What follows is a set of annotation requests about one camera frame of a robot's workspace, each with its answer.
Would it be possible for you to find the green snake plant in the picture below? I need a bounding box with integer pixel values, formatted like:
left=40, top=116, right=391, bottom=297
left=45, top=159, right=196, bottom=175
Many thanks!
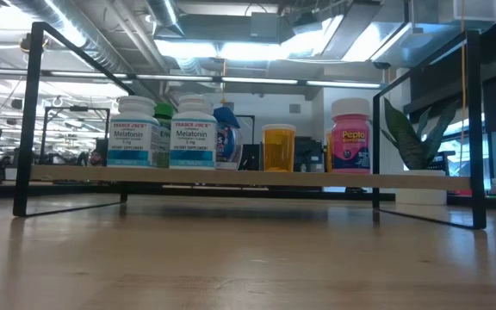
left=379, top=96, right=460, bottom=171

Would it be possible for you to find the pink Pepto bottle white cap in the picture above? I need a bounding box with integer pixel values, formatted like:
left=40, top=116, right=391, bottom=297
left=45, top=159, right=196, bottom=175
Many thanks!
left=330, top=97, right=373, bottom=175

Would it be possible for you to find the long ceiling tube light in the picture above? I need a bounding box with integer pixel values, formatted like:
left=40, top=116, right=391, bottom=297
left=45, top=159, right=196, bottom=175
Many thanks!
left=135, top=73, right=382, bottom=90

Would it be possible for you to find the white melatonin bottle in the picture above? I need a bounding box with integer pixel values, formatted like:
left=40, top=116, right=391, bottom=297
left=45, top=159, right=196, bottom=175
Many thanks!
left=106, top=95, right=162, bottom=169
left=169, top=94, right=218, bottom=171

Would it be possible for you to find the white plant pot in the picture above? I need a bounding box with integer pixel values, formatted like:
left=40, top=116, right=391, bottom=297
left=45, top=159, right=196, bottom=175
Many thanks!
left=394, top=169, right=448, bottom=207

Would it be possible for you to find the green cap supplement bottle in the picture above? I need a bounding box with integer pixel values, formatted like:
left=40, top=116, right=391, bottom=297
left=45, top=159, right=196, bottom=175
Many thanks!
left=153, top=102, right=176, bottom=169

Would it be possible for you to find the black gantry frame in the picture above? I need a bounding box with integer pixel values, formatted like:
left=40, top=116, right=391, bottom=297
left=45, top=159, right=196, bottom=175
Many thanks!
left=235, top=114, right=257, bottom=146
left=40, top=106, right=112, bottom=167

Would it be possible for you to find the wooden shelf with black frame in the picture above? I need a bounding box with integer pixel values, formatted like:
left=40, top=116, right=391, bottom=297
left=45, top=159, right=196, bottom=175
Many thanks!
left=13, top=21, right=488, bottom=230

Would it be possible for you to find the orange pill bottle white cap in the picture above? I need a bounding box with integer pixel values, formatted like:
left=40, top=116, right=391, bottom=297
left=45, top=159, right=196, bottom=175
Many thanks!
left=325, top=128, right=335, bottom=173
left=261, top=123, right=297, bottom=173

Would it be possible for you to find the blue cap Tums bottle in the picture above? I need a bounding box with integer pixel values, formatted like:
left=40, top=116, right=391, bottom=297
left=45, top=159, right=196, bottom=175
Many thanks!
left=212, top=106, right=244, bottom=171

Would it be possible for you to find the silver round ventilation duct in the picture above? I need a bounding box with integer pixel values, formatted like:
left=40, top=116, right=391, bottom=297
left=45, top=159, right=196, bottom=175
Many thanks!
left=144, top=0, right=188, bottom=38

